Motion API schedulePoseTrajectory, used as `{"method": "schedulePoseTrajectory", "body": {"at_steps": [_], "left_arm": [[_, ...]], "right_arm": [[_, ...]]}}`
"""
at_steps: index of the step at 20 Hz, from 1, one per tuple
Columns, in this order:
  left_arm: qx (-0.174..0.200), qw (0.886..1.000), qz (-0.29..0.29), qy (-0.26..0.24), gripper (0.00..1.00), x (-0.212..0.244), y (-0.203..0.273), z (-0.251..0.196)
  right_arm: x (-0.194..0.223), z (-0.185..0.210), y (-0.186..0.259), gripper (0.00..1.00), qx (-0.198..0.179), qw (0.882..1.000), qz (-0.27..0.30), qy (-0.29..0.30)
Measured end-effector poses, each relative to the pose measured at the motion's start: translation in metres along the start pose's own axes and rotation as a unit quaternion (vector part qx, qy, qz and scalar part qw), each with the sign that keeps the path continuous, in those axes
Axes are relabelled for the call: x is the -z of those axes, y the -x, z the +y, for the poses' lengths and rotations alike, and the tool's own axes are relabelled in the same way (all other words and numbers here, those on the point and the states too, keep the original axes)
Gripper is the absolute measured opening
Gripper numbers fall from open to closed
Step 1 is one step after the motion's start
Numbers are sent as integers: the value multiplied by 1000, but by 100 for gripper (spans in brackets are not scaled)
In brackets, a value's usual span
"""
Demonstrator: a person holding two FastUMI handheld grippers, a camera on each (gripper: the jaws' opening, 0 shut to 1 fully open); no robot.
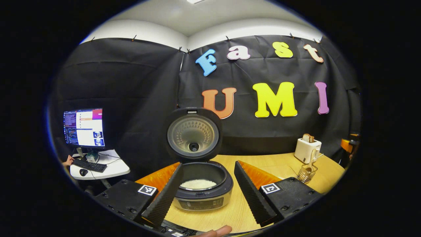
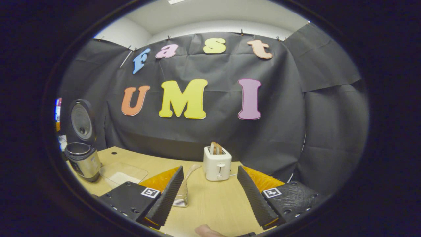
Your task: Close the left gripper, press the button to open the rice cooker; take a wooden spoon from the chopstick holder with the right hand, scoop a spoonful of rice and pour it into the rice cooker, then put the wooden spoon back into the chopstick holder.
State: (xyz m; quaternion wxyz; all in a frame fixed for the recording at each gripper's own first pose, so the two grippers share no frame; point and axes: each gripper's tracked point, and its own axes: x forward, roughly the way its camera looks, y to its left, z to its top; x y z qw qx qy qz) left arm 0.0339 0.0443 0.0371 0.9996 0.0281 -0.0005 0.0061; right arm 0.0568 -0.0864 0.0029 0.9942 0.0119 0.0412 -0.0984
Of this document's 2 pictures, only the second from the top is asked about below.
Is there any computer monitor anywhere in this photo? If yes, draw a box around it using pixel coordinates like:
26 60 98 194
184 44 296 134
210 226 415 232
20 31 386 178
54 98 62 123

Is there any white toaster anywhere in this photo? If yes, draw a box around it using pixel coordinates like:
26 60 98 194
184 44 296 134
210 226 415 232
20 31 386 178
203 146 232 181

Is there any wooden spoon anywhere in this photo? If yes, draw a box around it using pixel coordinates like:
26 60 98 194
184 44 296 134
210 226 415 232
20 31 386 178
179 164 202 198

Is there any silver black rice cooker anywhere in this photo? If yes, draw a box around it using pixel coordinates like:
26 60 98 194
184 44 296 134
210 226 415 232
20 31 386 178
64 99 102 182

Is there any clear plastic rice container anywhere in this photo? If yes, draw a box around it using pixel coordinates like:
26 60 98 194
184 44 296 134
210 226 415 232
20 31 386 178
99 162 149 189

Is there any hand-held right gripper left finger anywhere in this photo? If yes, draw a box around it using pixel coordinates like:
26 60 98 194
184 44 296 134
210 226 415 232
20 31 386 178
99 166 185 230

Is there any wire chopstick holder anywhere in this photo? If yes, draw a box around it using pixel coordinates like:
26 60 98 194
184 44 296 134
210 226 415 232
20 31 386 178
173 181 189 208

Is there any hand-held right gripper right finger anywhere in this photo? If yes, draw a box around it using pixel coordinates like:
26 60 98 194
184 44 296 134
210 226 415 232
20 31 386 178
237 166 326 231

